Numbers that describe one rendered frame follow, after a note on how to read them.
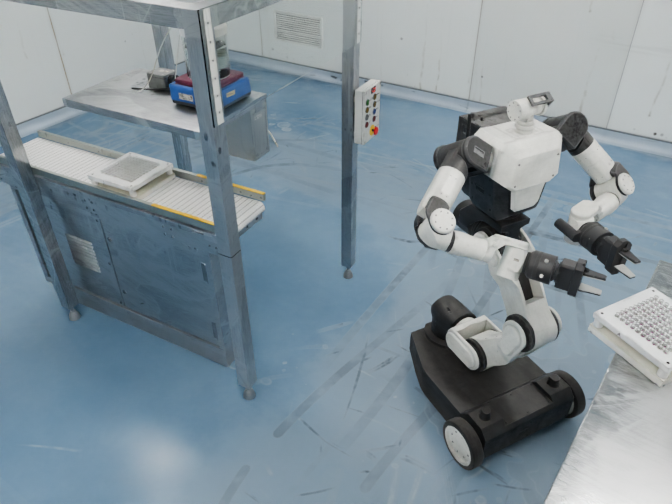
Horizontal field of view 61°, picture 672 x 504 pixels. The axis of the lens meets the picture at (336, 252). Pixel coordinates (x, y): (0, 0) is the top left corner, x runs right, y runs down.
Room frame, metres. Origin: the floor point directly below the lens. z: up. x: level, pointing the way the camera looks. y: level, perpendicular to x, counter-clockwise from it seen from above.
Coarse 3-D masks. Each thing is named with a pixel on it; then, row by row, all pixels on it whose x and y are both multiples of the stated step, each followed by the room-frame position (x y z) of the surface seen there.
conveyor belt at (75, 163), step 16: (32, 144) 2.53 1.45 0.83; (48, 144) 2.53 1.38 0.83; (32, 160) 2.36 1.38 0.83; (48, 160) 2.36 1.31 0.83; (64, 160) 2.36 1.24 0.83; (80, 160) 2.36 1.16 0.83; (96, 160) 2.36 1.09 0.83; (112, 160) 2.36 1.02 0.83; (80, 176) 2.21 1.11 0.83; (160, 192) 2.07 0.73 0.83; (176, 192) 2.07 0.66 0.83; (192, 192) 2.07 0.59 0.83; (208, 192) 2.07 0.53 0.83; (176, 208) 1.94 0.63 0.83; (192, 208) 1.94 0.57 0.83; (208, 208) 1.94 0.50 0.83; (240, 208) 1.94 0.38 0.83; (256, 208) 1.95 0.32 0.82; (240, 224) 1.84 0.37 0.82
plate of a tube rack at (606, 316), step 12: (624, 300) 1.26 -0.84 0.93; (636, 300) 1.26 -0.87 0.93; (600, 312) 1.21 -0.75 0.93; (612, 312) 1.21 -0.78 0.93; (612, 324) 1.16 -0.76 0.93; (624, 324) 1.16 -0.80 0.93; (624, 336) 1.12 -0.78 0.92; (636, 336) 1.12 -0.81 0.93; (660, 336) 1.12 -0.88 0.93; (636, 348) 1.08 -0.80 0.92; (648, 348) 1.07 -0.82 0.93; (660, 360) 1.03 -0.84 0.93
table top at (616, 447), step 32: (608, 384) 1.01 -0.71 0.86; (640, 384) 1.01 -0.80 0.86; (608, 416) 0.91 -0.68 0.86; (640, 416) 0.91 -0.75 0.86; (576, 448) 0.82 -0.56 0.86; (608, 448) 0.82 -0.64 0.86; (640, 448) 0.82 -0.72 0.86; (576, 480) 0.74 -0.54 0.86; (608, 480) 0.74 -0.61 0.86; (640, 480) 0.73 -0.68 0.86
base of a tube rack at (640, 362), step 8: (592, 328) 1.20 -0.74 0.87; (600, 328) 1.20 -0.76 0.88; (600, 336) 1.18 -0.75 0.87; (608, 336) 1.16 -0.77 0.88; (616, 336) 1.16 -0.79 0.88; (608, 344) 1.15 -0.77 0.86; (616, 344) 1.13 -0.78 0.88; (624, 344) 1.13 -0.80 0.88; (616, 352) 1.12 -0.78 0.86; (624, 352) 1.11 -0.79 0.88; (632, 352) 1.10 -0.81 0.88; (632, 360) 1.08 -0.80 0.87; (640, 360) 1.07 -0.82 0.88; (648, 360) 1.07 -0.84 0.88; (640, 368) 1.06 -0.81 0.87; (648, 368) 1.04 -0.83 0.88; (656, 368) 1.04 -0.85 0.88; (648, 376) 1.03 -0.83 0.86; (656, 376) 1.02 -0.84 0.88; (664, 384) 1.01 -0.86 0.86
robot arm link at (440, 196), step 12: (444, 168) 1.56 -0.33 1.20; (432, 180) 1.55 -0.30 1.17; (444, 180) 1.52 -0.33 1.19; (456, 180) 1.52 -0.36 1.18; (432, 192) 1.48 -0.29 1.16; (444, 192) 1.48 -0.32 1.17; (456, 192) 1.50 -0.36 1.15; (420, 204) 1.47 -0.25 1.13; (432, 204) 1.43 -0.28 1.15; (444, 204) 1.44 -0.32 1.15; (420, 216) 1.47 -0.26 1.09; (432, 216) 1.39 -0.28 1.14; (444, 216) 1.40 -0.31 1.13; (432, 228) 1.37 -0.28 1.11; (444, 228) 1.37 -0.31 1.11
